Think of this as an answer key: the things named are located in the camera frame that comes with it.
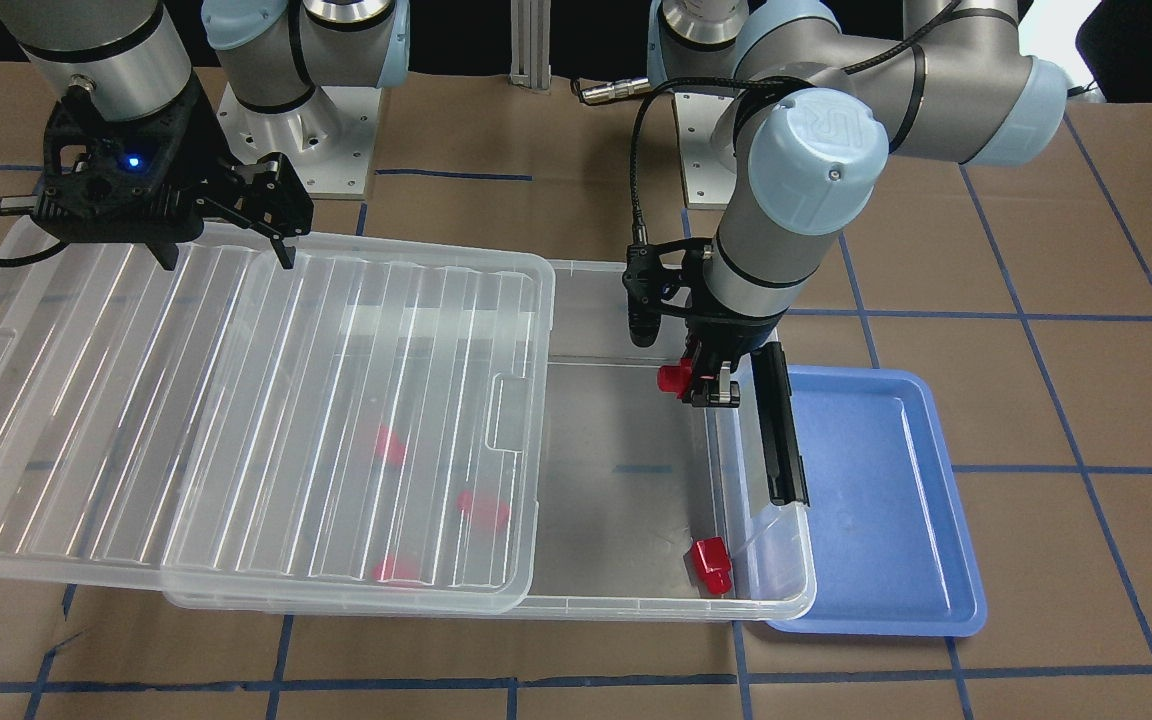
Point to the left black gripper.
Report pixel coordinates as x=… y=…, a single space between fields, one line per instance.
x=733 y=331

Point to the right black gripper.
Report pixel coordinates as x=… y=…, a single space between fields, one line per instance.
x=208 y=152

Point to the red block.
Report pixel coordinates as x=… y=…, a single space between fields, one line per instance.
x=389 y=447
x=712 y=565
x=486 y=513
x=397 y=570
x=675 y=379

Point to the clear ribbed box lid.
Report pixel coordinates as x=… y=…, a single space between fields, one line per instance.
x=104 y=359

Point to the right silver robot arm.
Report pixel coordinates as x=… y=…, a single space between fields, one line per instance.
x=130 y=55

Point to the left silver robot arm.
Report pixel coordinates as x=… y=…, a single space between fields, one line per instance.
x=814 y=116

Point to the clear plastic storage box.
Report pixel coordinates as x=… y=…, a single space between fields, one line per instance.
x=656 y=470

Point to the red block in box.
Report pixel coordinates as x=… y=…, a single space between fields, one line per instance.
x=712 y=565

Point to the red block under lid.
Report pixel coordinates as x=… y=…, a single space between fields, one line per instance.
x=486 y=513
x=397 y=570
x=389 y=447

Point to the blue plastic tray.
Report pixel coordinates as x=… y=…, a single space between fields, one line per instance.
x=892 y=551

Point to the brown paper table cover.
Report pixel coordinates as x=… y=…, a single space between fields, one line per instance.
x=1021 y=296

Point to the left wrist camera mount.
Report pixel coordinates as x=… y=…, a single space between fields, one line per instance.
x=653 y=276

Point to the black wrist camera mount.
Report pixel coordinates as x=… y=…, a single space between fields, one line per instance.
x=106 y=181

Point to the black box latch handle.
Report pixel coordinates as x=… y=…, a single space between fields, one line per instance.
x=784 y=466

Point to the aluminium frame post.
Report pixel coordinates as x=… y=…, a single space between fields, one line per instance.
x=529 y=45

